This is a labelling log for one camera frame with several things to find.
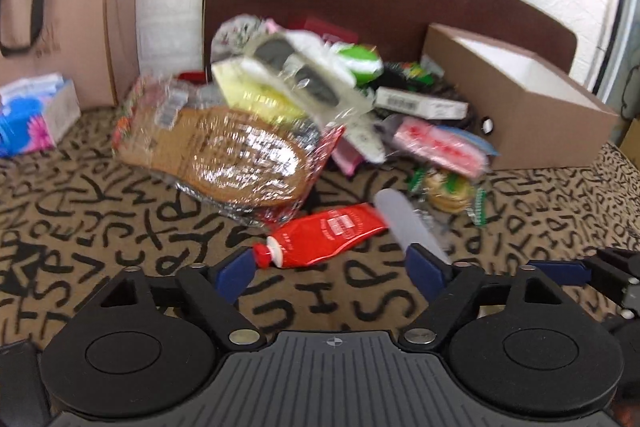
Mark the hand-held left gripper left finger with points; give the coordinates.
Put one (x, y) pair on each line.
(237, 268)

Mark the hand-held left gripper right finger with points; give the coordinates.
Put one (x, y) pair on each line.
(425, 272)

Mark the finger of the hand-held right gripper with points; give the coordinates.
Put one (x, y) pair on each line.
(560, 271)

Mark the clear bag with black item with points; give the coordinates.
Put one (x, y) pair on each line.
(305, 72)

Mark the translucent white stick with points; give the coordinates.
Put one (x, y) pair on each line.
(410, 224)

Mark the green cookie packet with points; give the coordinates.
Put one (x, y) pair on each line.
(447, 192)

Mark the red tube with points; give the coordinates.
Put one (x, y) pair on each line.
(330, 232)

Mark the packaged brown insoles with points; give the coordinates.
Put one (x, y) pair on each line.
(215, 152)

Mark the pink packet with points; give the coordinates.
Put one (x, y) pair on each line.
(440, 147)

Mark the pink plastic item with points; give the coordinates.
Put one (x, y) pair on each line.
(347, 159)

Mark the blue and white packet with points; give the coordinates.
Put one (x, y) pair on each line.
(487, 146)

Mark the brown carton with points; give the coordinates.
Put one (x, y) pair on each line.
(631, 134)

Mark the open brown cardboard box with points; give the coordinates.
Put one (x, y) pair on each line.
(530, 117)

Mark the white barcode box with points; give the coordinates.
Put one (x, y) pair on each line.
(425, 104)

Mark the yellow box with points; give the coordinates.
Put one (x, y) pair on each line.
(250, 94)

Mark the black patterned pouch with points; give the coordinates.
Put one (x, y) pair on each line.
(450, 89)

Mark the red box lid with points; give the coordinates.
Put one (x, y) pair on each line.
(192, 77)

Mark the green candy packet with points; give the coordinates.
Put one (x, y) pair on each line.
(417, 72)

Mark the green and white round case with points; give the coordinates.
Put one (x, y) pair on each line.
(357, 59)

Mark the blue floral tissue box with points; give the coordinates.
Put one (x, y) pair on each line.
(35, 117)

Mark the red box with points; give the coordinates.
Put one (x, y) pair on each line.
(320, 27)

